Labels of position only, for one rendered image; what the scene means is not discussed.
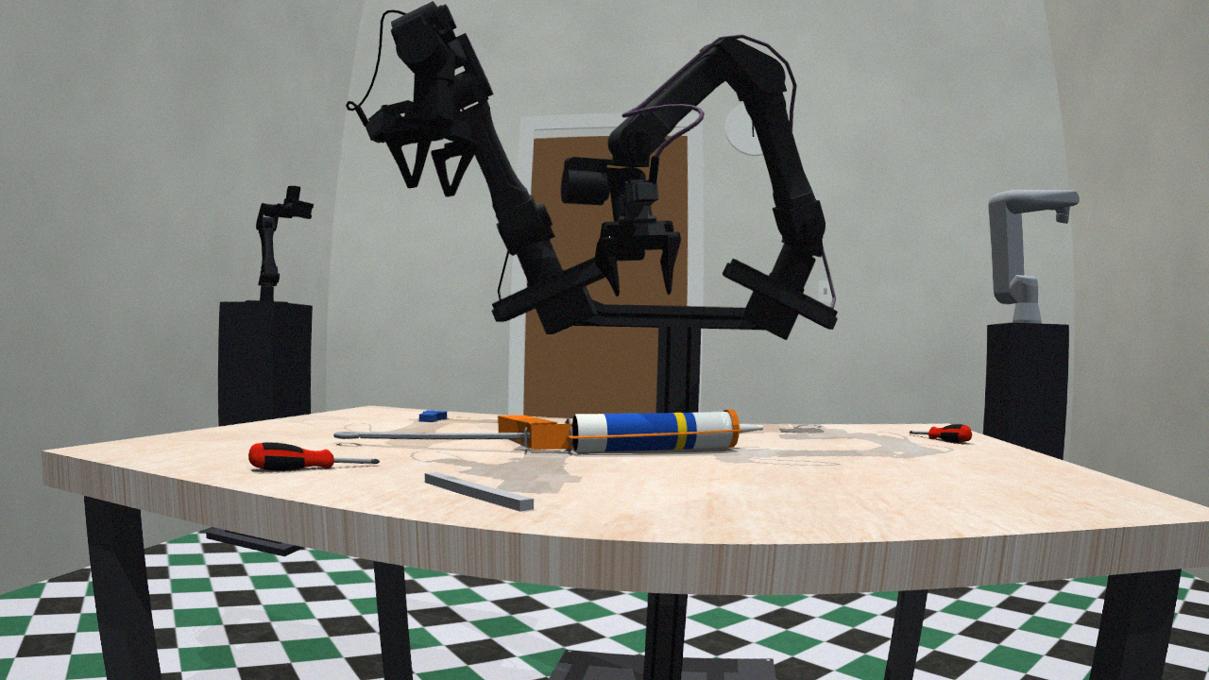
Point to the blue and white cartridge tube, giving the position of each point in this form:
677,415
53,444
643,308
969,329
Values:
657,423

